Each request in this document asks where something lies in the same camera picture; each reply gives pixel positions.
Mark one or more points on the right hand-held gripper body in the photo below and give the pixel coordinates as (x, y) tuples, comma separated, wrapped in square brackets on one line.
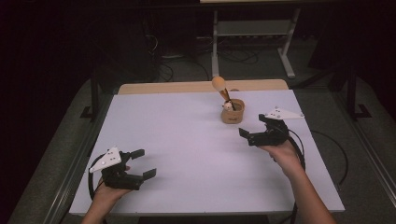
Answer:
[(274, 135)]

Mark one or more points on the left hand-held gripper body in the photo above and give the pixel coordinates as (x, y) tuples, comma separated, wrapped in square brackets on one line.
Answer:
[(116, 179)]

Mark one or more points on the tan pot with bear figure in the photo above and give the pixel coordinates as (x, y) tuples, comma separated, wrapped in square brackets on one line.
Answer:
[(232, 117)]

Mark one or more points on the wooden spoon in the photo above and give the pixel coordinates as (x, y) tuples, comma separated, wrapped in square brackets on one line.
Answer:
[(219, 83)]

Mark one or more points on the person's left hand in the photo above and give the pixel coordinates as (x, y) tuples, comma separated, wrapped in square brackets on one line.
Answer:
[(107, 194)]

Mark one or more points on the person's right hand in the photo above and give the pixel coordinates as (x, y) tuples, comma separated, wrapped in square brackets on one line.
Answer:
[(286, 157)]

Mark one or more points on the white table cover board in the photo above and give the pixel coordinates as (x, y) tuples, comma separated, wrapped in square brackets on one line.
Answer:
[(186, 155)]

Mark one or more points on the wooden table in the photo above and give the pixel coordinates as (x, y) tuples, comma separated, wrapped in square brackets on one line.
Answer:
[(155, 88)]

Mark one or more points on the black metal floor stand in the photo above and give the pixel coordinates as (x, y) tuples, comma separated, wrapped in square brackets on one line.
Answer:
[(93, 96), (353, 93)]

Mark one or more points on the white metal stand with shelf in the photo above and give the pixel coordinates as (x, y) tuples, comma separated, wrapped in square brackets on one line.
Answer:
[(252, 28)]

